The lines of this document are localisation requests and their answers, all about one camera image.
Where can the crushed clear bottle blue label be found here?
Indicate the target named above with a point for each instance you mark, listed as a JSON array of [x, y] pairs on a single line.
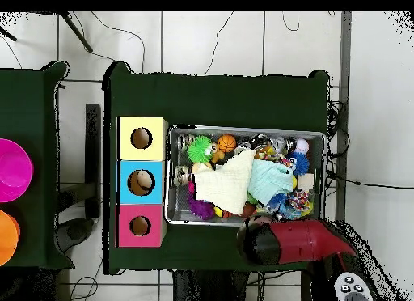
[[291, 210]]

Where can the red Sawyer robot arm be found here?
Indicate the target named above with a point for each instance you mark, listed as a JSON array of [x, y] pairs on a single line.
[[300, 242]]

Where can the shallow mesh bin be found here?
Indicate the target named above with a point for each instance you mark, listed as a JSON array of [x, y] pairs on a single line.
[[181, 213]]

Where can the wooden box with three holes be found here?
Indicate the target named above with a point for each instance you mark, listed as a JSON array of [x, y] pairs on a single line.
[[152, 191]]

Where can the orange plush toy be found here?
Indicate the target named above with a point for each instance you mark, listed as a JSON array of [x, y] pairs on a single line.
[[217, 156]]

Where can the green spiky ball toy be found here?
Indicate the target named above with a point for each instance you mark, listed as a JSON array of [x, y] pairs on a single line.
[[199, 150]]

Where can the orange toy basketball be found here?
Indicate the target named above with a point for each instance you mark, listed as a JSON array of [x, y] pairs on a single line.
[[227, 143]]

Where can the cream waffle cloth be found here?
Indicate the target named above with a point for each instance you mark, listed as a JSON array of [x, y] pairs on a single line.
[[223, 184]]

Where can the purple spiky ball toy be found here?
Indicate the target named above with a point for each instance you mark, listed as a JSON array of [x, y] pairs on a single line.
[[200, 208]]

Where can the dark green tablecloth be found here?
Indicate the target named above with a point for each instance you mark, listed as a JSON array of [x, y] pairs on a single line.
[[210, 100], [29, 103]]

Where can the mint waffle cloth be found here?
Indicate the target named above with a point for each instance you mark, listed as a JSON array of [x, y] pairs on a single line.
[[271, 181]]

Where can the blue spiky ball with eyes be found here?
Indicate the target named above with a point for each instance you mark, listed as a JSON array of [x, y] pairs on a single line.
[[300, 165]]

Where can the white toy baseball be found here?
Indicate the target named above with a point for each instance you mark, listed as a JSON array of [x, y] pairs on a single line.
[[302, 146]]

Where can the plain wooden block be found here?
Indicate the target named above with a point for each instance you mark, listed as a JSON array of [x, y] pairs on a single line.
[[305, 181]]

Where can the multicolour patterned fabric bow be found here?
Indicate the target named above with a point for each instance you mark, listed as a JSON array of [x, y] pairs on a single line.
[[300, 199]]

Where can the black upright panel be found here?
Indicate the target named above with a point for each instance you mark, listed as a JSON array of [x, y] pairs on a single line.
[[93, 145]]

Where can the grey rounded base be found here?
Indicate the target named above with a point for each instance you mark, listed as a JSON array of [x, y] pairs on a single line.
[[76, 233]]

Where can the long black tripod leg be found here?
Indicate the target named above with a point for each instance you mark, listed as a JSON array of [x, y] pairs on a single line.
[[77, 34]]

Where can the pink plastic bowl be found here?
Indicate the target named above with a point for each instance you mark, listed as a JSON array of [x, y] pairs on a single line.
[[14, 171]]

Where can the orange plastic bowl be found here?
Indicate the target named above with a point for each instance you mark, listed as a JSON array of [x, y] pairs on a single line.
[[6, 239]]

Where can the short black tripod leg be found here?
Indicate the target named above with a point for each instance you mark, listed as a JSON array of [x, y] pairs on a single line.
[[8, 34]]

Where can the grey floor rail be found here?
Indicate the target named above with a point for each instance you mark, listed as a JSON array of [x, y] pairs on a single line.
[[345, 55]]

